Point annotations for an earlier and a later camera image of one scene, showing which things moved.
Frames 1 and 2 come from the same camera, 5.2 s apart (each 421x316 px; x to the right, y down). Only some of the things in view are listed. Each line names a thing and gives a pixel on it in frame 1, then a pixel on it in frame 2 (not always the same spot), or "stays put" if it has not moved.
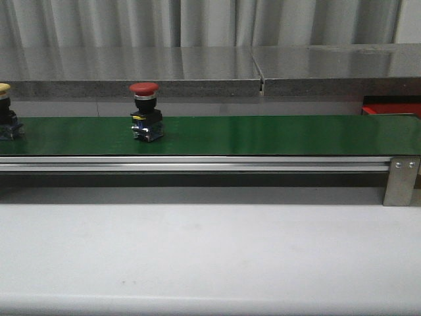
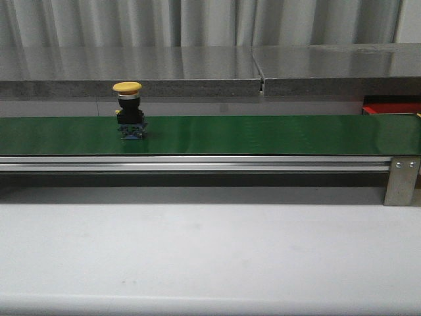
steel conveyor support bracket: x=401 y=181 stays put
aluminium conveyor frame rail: x=195 y=164 stays put
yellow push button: x=9 y=126 -> x=130 y=117
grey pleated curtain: x=148 y=23 stays put
